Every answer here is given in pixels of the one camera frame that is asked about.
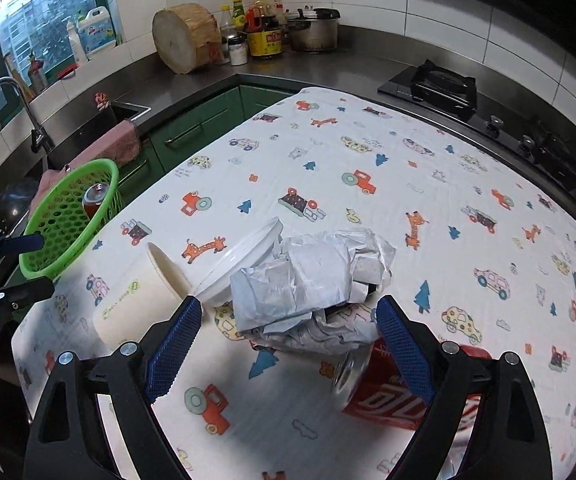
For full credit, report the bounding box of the round wooden chopping block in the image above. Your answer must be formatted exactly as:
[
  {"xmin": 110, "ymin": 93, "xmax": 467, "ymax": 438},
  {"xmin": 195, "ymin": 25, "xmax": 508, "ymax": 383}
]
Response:
[{"xmin": 152, "ymin": 2, "xmax": 223, "ymax": 75}]

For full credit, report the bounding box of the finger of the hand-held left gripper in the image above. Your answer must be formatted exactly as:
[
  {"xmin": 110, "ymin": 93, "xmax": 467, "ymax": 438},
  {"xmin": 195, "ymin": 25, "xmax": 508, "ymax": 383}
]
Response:
[
  {"xmin": 0, "ymin": 277, "xmax": 56, "ymax": 311},
  {"xmin": 0, "ymin": 232, "xmax": 46, "ymax": 267}
]

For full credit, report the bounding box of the black wok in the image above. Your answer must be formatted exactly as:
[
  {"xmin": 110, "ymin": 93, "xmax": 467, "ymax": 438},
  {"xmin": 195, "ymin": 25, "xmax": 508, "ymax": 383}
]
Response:
[{"xmin": 0, "ymin": 176, "xmax": 43, "ymax": 241}]

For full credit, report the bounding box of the red drink can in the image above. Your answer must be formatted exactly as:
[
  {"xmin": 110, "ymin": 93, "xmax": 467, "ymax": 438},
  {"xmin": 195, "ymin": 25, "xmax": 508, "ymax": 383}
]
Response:
[
  {"xmin": 330, "ymin": 337, "xmax": 484, "ymax": 431},
  {"xmin": 82, "ymin": 183, "xmax": 113, "ymax": 218}
]

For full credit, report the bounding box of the small white jar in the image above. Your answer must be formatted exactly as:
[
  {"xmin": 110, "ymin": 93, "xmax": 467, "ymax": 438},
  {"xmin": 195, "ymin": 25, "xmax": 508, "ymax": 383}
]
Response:
[{"xmin": 228, "ymin": 39, "xmax": 249, "ymax": 67}]

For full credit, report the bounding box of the printed white tablecloth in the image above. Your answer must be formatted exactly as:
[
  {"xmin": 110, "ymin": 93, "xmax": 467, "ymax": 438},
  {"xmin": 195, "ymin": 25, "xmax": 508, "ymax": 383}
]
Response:
[{"xmin": 10, "ymin": 86, "xmax": 576, "ymax": 480}]

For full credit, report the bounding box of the black gas stove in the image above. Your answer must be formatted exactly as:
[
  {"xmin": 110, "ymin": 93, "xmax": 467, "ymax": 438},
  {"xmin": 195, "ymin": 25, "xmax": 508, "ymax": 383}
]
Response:
[{"xmin": 377, "ymin": 60, "xmax": 576, "ymax": 191}]

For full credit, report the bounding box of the metal pressure cooker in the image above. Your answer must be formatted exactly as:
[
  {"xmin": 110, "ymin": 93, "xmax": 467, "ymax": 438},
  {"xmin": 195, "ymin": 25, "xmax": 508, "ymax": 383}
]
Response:
[{"xmin": 285, "ymin": 6, "xmax": 343, "ymax": 53}]

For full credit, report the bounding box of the grey paper wrapper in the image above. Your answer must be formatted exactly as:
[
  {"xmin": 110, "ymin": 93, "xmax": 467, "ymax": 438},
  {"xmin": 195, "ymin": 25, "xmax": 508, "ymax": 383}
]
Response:
[{"xmin": 229, "ymin": 227, "xmax": 399, "ymax": 356}]

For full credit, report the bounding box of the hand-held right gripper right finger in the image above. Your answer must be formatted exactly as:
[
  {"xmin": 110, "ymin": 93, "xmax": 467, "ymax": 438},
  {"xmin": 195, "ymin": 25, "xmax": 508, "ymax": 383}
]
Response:
[{"xmin": 375, "ymin": 295, "xmax": 554, "ymax": 480}]

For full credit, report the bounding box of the slim white pump bottle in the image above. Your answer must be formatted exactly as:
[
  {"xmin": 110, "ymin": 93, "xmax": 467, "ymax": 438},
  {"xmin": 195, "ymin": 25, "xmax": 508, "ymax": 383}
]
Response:
[{"xmin": 66, "ymin": 16, "xmax": 88, "ymax": 63}]

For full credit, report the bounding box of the white plastic lid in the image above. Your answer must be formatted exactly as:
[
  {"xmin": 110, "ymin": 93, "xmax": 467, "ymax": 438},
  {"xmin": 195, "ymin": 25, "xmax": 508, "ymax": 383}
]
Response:
[{"xmin": 188, "ymin": 216, "xmax": 285, "ymax": 308}]

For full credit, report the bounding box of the dark jar yellow label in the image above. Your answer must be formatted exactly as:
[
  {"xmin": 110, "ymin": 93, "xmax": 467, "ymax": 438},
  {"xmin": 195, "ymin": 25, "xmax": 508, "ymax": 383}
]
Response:
[{"xmin": 246, "ymin": 29, "xmax": 285, "ymax": 59}]

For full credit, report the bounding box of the window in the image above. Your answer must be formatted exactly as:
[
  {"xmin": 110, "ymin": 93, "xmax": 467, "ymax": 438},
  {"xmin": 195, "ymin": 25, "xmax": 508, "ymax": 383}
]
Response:
[{"xmin": 0, "ymin": 0, "xmax": 123, "ymax": 111}]

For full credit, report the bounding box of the kitchen sink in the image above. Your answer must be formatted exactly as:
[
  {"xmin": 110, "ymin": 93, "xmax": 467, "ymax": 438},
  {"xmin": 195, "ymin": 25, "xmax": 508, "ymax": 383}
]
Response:
[{"xmin": 42, "ymin": 102, "xmax": 151, "ymax": 171}]

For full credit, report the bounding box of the green plastic basket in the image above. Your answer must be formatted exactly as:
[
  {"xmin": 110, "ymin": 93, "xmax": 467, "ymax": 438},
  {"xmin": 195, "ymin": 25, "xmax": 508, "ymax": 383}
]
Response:
[{"xmin": 19, "ymin": 159, "xmax": 124, "ymax": 281}]

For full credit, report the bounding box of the large white detergent bottle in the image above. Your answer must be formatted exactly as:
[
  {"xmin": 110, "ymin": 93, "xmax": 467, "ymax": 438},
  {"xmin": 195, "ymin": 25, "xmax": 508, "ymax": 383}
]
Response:
[{"xmin": 76, "ymin": 6, "xmax": 117, "ymax": 56}]

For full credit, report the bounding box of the metal bottle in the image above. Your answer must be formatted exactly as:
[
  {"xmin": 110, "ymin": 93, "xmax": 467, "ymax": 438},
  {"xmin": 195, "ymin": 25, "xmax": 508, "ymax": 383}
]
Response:
[{"xmin": 28, "ymin": 57, "xmax": 51, "ymax": 93}]

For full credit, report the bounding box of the pink towel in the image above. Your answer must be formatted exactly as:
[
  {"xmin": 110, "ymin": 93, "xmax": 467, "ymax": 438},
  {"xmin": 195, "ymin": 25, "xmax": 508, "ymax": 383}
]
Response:
[{"xmin": 30, "ymin": 120, "xmax": 141, "ymax": 211}]

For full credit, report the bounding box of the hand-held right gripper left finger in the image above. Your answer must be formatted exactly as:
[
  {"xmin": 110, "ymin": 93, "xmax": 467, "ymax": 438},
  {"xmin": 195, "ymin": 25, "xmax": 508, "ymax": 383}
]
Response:
[{"xmin": 24, "ymin": 296, "xmax": 203, "ymax": 480}]

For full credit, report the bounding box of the group of condiment bottles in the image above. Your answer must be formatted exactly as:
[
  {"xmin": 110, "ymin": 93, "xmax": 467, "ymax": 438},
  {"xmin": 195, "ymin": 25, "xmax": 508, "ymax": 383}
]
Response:
[{"xmin": 218, "ymin": 0, "xmax": 289, "ymax": 43}]

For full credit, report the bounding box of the metal faucet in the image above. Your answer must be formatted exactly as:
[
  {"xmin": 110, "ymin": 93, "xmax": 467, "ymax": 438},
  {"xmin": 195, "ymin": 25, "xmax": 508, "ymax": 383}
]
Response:
[{"xmin": 0, "ymin": 76, "xmax": 53, "ymax": 153}]

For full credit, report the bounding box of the white paper cup green label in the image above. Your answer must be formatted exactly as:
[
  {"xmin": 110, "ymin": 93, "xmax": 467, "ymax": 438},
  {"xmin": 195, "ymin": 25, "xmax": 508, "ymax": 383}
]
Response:
[{"xmin": 92, "ymin": 241, "xmax": 191, "ymax": 351}]

